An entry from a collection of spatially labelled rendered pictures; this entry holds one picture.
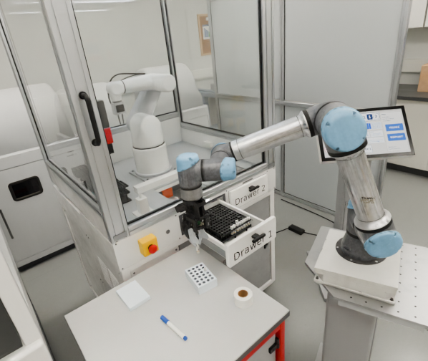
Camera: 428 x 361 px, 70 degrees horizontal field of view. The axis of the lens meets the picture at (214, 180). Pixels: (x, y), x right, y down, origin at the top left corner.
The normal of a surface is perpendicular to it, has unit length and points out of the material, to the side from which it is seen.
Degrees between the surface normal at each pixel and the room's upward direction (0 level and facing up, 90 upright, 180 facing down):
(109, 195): 90
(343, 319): 90
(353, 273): 2
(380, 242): 96
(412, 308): 0
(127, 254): 90
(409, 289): 0
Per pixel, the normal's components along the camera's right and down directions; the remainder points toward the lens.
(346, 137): -0.14, 0.30
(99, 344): -0.09, -0.90
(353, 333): -0.50, 0.41
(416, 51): -0.77, 0.33
